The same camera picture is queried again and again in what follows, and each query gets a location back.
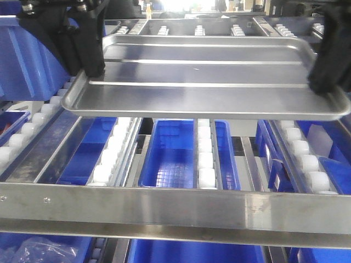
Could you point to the far right roller track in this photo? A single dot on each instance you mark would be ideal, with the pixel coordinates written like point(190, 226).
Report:
point(283, 31)

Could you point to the blue bin lower centre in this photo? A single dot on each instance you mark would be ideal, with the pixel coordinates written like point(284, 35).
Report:
point(169, 159)

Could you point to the blue bin bottom right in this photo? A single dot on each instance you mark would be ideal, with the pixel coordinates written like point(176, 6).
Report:
point(319, 255)

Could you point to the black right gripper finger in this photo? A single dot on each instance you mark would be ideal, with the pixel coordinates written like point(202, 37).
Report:
point(332, 66)

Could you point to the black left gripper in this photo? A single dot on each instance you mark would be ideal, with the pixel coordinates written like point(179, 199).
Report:
point(71, 30)

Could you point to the clear plastic bag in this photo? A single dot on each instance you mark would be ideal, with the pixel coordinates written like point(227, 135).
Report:
point(37, 249)

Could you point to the centre white roller track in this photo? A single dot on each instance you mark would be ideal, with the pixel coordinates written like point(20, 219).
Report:
point(207, 157)

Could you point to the small blue bin far left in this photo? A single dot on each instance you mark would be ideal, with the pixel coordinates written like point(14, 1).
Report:
point(11, 122)

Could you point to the silver metal tray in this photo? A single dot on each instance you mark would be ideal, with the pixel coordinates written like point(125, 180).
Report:
point(204, 77)

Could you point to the blue bin lower left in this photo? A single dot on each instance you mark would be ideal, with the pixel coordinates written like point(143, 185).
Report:
point(86, 156)

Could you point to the steel front rack beam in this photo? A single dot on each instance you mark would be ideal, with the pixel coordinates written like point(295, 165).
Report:
point(240, 217)

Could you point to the blue bin bottom left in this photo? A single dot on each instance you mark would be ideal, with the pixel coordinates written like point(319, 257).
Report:
point(84, 244)

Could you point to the white roller track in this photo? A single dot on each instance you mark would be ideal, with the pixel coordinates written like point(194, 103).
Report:
point(304, 169)
point(117, 155)
point(207, 157)

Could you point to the blue bin bottom centre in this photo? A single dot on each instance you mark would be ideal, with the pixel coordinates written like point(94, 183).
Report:
point(179, 251)

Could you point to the large blue bin upper left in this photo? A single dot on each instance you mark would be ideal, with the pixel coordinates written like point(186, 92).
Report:
point(29, 71)

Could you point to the far left roller track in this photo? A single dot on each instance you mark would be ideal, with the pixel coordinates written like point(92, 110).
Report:
point(18, 140)

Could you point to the left steel divider rail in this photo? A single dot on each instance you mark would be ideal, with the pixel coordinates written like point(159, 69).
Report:
point(31, 159)

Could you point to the blue bin lower right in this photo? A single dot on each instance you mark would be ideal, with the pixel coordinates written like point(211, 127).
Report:
point(327, 139)

